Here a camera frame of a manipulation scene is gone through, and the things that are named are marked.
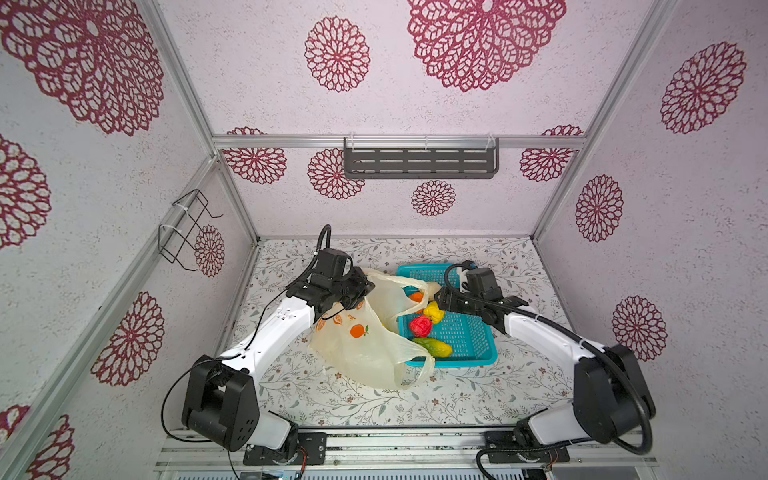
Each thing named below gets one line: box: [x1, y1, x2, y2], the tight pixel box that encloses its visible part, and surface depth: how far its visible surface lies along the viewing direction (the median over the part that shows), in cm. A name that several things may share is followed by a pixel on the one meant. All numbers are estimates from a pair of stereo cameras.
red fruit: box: [410, 315, 433, 338], surface depth 92 cm
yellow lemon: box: [423, 301, 445, 325], surface depth 95 cm
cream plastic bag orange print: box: [308, 270, 435, 390], surface depth 80 cm
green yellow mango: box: [412, 338, 453, 358], surface depth 89 cm
